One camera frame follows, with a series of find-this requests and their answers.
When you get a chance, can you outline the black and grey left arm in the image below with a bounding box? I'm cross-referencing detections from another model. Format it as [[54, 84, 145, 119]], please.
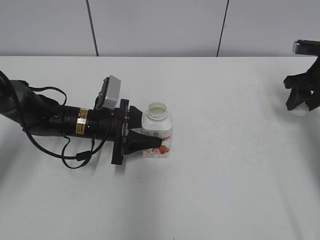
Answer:
[[0, 73, 163, 168]]

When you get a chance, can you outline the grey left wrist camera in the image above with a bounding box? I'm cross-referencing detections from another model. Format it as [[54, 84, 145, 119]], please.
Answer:
[[94, 75, 121, 110]]

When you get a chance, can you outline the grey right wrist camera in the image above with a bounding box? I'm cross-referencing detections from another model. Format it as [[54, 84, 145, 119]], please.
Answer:
[[292, 39, 320, 57]]

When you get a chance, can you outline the white strawberry drink bottle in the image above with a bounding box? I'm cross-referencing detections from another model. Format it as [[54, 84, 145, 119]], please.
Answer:
[[141, 102, 173, 159]]

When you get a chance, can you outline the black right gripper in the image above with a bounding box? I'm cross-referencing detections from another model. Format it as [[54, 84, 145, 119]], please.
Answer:
[[283, 56, 320, 112]]

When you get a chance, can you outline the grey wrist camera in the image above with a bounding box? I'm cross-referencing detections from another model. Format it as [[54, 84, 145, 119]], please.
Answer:
[[292, 39, 320, 57], [94, 75, 121, 110]]

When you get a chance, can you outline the white bottle cap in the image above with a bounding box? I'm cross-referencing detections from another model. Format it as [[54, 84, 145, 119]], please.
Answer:
[[290, 103, 310, 116]]

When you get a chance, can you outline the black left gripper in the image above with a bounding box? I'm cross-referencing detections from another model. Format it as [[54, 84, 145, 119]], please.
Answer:
[[111, 99, 162, 165]]

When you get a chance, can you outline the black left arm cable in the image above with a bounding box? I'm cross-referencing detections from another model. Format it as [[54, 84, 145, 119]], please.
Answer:
[[22, 86, 107, 169]]

